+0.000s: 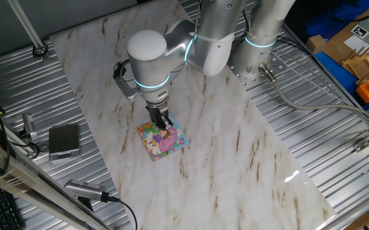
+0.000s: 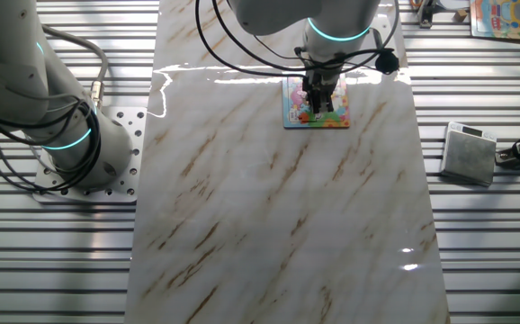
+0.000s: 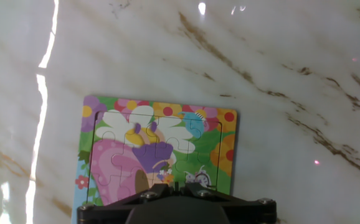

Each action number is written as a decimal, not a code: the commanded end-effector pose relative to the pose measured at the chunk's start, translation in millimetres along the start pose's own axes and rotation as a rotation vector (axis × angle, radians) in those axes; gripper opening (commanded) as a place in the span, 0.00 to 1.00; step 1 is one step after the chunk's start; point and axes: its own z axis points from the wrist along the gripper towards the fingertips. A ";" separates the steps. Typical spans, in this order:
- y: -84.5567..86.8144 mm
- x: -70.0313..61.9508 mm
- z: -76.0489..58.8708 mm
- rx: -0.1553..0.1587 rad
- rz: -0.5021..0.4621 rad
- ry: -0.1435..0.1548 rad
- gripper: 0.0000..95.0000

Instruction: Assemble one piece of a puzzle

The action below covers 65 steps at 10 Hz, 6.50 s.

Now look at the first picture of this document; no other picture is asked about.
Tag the small cardboard box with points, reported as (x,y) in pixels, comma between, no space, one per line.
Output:
(315,44)

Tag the dark blue cloth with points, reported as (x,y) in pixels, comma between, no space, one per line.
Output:
(331,19)

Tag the black camera stand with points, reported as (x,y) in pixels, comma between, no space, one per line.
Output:
(85,203)

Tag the silver perforated base plate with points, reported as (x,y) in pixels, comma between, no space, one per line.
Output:
(240,76)

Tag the silver digital scale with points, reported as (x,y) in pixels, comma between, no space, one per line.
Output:
(64,139)

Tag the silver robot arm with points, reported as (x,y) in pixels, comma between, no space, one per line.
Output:
(146,46)

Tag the wooden block rack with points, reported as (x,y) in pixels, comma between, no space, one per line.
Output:
(337,46)

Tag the aluminium frame bar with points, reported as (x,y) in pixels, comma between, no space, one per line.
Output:
(28,182)

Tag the black white marker tag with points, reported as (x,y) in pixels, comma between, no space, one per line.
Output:
(359,32)

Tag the silver camera pole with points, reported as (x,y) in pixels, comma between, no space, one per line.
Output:
(25,22)

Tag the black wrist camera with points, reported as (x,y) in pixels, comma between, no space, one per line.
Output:
(119,69)

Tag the ribbed silver camera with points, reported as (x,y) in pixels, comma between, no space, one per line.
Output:
(84,190)

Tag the blue mat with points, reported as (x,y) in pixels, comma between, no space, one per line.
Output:
(337,72)

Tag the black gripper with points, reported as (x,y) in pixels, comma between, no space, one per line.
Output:
(157,113)

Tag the colourful fairy puzzle board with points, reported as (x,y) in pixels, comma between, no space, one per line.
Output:
(168,145)

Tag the small silver camera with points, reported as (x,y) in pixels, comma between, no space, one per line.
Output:
(28,123)

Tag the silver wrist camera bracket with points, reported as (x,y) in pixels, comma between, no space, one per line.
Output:
(125,89)

